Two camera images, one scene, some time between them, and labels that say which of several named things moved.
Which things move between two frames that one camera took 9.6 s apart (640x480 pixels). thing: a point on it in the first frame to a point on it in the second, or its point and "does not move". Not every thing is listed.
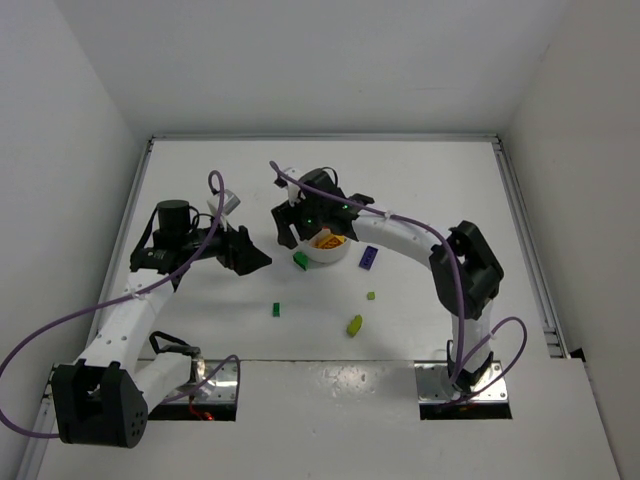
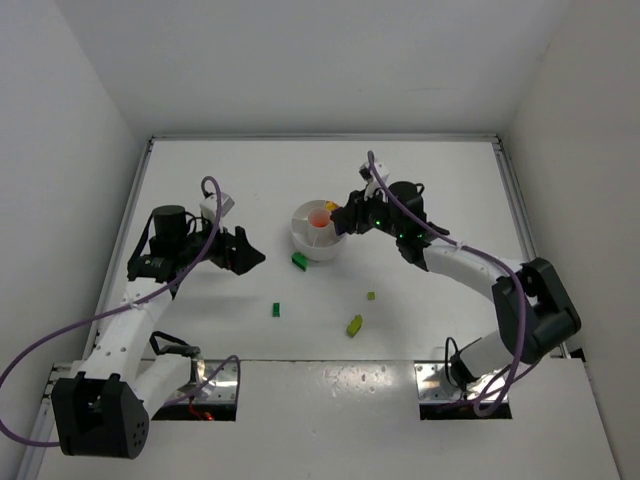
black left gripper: (236, 250) does not move
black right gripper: (298, 220) to (354, 218)
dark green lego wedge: (301, 259) does not move
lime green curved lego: (354, 326) does not move
